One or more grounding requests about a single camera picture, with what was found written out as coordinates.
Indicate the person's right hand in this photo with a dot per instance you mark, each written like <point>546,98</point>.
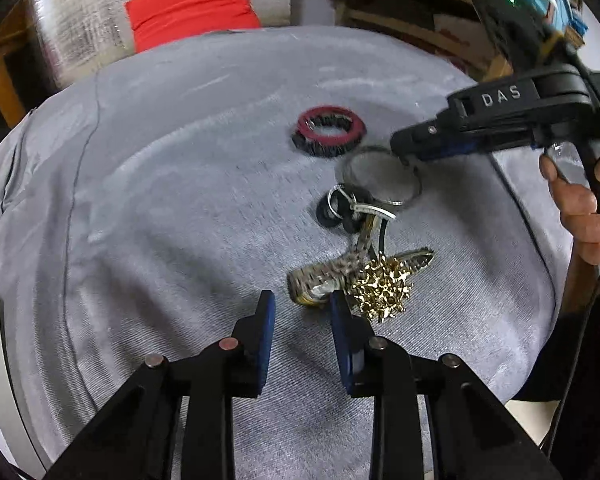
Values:
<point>582,210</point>

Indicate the silver bangle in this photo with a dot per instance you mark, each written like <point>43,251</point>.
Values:
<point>380,177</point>

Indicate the person's right forearm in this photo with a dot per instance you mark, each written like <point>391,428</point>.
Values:
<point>580,340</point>

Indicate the wooden shelf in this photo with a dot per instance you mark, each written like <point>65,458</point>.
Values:
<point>405,5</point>

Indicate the wooden chair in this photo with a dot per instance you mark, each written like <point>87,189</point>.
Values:
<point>2,80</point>

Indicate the black scrunchie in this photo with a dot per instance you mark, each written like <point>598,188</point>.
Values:
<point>320,147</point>

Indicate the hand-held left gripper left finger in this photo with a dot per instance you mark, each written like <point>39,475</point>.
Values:
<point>266,330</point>

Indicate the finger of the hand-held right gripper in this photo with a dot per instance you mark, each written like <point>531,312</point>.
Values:
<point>425,140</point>

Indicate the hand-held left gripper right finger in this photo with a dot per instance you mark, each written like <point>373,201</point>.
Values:
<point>341,335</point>

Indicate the silver foil panel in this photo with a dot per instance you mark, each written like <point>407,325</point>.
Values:
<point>80,25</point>

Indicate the red cloth patch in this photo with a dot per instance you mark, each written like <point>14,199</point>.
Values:
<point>190,5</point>

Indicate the gold spiky brooch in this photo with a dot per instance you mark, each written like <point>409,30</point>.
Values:
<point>380,290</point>

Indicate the grey cloth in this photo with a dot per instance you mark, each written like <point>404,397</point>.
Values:
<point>230,185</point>

